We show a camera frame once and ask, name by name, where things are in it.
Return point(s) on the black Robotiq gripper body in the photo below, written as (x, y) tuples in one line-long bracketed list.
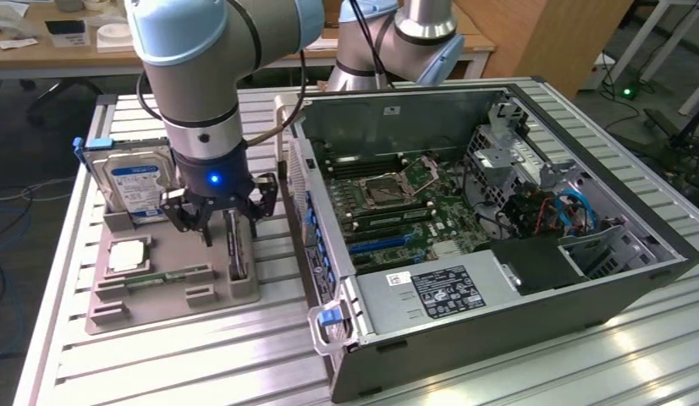
[(214, 177)]

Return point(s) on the graphics card with metal bracket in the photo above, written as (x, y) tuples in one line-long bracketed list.
[(238, 254)]

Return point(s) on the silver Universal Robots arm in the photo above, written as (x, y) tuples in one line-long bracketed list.
[(196, 97)]

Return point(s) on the hard disk in blue carrier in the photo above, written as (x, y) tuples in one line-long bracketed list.
[(138, 186)]

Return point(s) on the grey parts rack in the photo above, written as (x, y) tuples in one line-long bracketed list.
[(174, 262)]

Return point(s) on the silver CPU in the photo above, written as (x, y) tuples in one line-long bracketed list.
[(128, 257)]

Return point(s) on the green RAM stick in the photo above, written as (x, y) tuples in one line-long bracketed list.
[(156, 279)]

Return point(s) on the RAM stick with white label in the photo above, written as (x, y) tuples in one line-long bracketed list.
[(394, 217)]

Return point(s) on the metal socket cover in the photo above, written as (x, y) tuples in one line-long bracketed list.
[(422, 171)]

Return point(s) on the blue case release latch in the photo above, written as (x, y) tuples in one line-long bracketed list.
[(328, 318)]

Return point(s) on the green motherboard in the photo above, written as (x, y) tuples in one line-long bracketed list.
[(439, 224)]

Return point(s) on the black office chair base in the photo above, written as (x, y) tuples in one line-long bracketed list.
[(60, 91)]

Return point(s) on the silver chipset heatsink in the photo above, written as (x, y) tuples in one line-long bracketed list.
[(451, 248)]

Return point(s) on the white box with round insert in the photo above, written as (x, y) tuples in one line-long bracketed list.
[(115, 38)]

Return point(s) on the grey power supply unit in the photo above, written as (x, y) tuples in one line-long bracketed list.
[(439, 292)]

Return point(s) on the white paper stack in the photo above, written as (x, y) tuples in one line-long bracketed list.
[(326, 38)]

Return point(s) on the metal drive cage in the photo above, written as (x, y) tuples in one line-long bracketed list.
[(495, 169)]

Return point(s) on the wooden desk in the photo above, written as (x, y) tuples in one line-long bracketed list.
[(44, 59)]

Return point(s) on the white box with black top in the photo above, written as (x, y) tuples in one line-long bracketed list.
[(70, 33)]

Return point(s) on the white paper slip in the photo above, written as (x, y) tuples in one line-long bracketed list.
[(16, 43)]

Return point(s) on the open black PC case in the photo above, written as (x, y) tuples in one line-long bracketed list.
[(495, 338)]

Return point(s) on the metal disk bay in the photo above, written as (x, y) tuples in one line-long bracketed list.
[(608, 254)]

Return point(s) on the wooden cabinet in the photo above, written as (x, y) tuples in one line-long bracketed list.
[(552, 42)]

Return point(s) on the device with green light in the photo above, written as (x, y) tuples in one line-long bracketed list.
[(627, 91)]

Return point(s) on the white desk frame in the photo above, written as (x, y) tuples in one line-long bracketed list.
[(694, 97)]

